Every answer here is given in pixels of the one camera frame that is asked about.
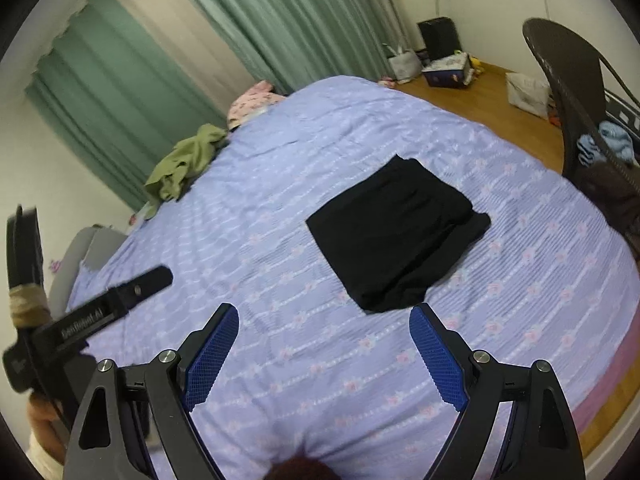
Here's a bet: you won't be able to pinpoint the black pants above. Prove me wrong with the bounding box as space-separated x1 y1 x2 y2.
306 155 491 313

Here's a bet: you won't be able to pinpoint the person's left hand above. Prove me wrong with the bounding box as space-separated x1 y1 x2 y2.
27 392 66 464

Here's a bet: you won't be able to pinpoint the lilac floral bed sheet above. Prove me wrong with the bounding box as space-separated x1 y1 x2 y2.
70 76 639 479

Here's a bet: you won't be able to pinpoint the grey bedside furniture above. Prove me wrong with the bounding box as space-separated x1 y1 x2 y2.
48 224 127 320

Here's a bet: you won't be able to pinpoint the olive green garment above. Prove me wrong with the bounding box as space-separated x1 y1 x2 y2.
144 124 229 220

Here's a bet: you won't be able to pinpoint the green curtain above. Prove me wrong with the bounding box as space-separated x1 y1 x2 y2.
25 0 405 208

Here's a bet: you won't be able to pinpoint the white plastic bag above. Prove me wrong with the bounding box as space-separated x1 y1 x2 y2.
506 72 550 119

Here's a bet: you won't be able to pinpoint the light blue cloth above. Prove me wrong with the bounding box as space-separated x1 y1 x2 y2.
577 120 637 167

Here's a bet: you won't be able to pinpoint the blue cardboard box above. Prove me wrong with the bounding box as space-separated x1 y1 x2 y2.
422 52 474 89

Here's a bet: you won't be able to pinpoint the white paper bag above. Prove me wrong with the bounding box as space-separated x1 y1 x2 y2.
383 44 423 82

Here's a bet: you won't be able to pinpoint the dark wicker chair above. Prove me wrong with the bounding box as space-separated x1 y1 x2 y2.
522 18 639 181

